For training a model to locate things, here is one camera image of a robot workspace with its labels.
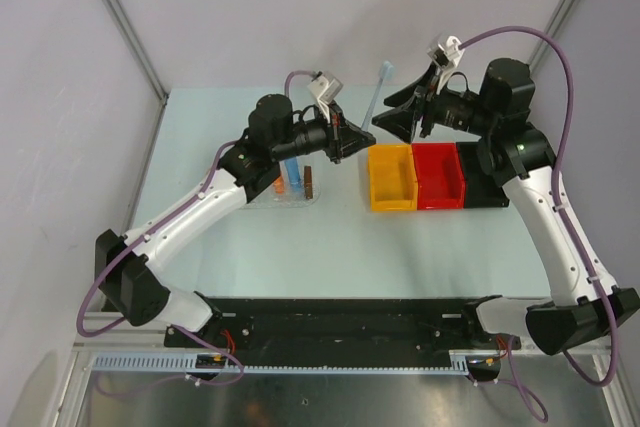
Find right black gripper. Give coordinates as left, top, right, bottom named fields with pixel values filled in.
left=371, top=61, right=497, bottom=145

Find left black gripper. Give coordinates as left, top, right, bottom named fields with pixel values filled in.
left=271, top=100, right=374, bottom=164

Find grey toothbrush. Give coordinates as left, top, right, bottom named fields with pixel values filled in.
left=361, top=60, right=395, bottom=131

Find brown wooden block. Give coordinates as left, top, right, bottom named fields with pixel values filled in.
left=303, top=165, right=314, bottom=200

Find blue toothpaste tube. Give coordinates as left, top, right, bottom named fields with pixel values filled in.
left=284, top=158, right=304, bottom=193

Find clear plastic tray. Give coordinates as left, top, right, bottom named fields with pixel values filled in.
left=242, top=183, right=322, bottom=210

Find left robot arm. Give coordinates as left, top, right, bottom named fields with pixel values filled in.
left=95, top=94, right=376, bottom=347

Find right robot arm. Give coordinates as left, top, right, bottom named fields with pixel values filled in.
left=372, top=58, right=639, bottom=355

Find yellow plastic bin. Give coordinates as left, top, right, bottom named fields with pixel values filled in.
left=367, top=144, right=418, bottom=212

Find red plastic bin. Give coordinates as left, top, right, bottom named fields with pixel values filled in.
left=412, top=143, right=466, bottom=210

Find black plastic bin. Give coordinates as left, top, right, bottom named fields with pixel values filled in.
left=456, top=142, right=509, bottom=209

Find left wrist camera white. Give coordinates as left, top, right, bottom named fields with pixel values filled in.
left=307, top=72, right=343, bottom=121

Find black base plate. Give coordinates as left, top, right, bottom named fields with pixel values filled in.
left=196, top=298, right=510, bottom=369

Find right aluminium frame post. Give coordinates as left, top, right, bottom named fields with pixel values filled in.
left=514, top=0, right=609, bottom=93

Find aluminium frame post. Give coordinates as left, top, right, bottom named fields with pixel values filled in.
left=101, top=0, right=168, bottom=105
left=514, top=0, right=609, bottom=93

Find left aluminium frame post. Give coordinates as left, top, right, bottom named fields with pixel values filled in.
left=101, top=0, right=168, bottom=105

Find grey cable duct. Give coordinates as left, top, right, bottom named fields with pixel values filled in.
left=89, top=350, right=474, bottom=376

